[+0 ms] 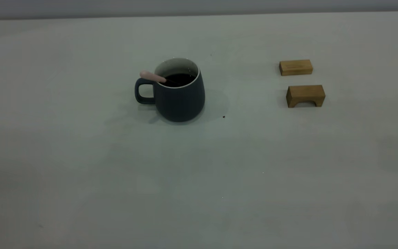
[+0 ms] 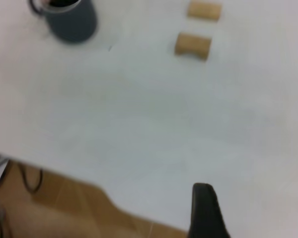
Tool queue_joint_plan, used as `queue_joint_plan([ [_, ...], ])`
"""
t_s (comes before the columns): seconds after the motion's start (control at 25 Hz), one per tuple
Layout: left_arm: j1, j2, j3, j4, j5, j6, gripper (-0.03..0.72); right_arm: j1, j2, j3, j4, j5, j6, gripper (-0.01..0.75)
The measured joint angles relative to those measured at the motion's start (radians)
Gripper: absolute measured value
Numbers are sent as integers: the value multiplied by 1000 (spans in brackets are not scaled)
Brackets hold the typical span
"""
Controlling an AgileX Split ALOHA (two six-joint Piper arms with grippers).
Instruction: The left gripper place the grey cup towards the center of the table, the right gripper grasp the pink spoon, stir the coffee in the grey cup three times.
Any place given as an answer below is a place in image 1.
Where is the arched wooden block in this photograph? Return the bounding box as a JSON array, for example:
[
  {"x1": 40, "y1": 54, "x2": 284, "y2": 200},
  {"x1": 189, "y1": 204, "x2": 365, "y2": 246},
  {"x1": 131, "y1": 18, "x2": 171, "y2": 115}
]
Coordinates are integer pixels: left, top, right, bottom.
[{"x1": 286, "y1": 85, "x2": 326, "y2": 108}]

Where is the rectangular wooden block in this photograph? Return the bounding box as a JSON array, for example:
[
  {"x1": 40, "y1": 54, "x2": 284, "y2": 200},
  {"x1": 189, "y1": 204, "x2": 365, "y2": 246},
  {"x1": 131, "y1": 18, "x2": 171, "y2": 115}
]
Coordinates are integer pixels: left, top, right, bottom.
[{"x1": 279, "y1": 59, "x2": 313, "y2": 76}]

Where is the pink-handled grey spoon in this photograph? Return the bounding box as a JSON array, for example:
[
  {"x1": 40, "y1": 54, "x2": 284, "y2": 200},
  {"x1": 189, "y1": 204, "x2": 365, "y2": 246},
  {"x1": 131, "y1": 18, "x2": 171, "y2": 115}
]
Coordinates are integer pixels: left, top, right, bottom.
[{"x1": 140, "y1": 71, "x2": 182, "y2": 86}]

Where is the black coffee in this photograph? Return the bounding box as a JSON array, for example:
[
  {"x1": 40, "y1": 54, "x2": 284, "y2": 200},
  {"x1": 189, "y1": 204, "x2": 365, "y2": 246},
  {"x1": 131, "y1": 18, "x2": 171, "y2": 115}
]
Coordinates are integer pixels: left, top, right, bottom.
[{"x1": 161, "y1": 73, "x2": 196, "y2": 87}]

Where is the dark grey ceramic mug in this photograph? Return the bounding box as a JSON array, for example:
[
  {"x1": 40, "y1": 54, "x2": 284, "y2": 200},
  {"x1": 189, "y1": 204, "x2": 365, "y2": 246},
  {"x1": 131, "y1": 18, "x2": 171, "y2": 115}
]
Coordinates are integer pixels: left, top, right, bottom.
[{"x1": 135, "y1": 57, "x2": 206, "y2": 122}]

